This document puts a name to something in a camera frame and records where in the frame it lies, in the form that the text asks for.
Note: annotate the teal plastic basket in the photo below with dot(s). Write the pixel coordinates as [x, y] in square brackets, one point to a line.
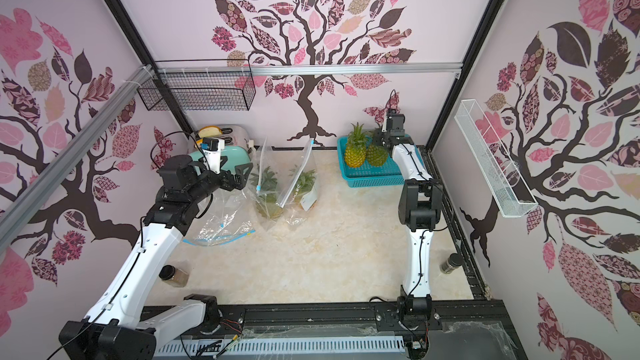
[368, 176]

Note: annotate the spice jar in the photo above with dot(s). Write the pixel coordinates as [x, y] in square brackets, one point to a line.
[174, 276]
[453, 262]

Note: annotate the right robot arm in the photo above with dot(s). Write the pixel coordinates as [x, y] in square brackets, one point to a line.
[419, 210]

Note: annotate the black wire wall basket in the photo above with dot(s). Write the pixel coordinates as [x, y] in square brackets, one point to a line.
[225, 88]

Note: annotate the clear zip bag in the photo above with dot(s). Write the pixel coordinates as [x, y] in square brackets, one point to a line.
[245, 141]

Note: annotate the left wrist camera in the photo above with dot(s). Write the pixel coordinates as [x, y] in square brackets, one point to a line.
[212, 152]

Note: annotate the pineapple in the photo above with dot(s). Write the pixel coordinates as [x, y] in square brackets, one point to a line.
[356, 147]
[306, 192]
[265, 187]
[376, 153]

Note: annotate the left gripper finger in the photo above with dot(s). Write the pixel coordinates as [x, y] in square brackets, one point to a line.
[241, 180]
[243, 170]

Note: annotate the aluminium rail left wall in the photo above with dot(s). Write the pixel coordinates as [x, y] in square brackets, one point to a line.
[27, 204]

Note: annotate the aluminium rail wall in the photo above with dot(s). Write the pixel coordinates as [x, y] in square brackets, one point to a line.
[342, 69]
[27, 204]

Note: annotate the white wire wall shelf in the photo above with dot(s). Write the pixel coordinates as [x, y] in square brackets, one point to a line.
[484, 133]

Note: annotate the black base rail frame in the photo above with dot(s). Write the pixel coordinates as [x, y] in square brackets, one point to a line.
[378, 313]

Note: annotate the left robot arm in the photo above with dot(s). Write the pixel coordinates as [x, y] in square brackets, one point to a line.
[145, 260]

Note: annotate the white slotted cable duct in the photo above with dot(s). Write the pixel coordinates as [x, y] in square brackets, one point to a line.
[267, 347]

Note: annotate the toast slice rear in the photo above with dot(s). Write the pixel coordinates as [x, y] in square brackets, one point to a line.
[210, 132]

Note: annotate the spice jar right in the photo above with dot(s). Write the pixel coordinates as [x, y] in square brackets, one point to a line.
[453, 262]

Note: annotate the zip bag with blue seal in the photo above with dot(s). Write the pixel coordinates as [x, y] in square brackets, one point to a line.
[226, 218]

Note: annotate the spice jar left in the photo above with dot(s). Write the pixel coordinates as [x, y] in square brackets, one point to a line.
[174, 276]

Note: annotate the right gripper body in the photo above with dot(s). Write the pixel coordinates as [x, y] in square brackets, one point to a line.
[387, 140]

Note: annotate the aluminium rail back wall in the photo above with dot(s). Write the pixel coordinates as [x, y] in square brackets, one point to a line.
[342, 69]

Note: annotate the mint green toaster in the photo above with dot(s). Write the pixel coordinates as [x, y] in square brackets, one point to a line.
[232, 155]

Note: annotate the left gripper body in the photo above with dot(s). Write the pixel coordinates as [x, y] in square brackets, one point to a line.
[225, 181]

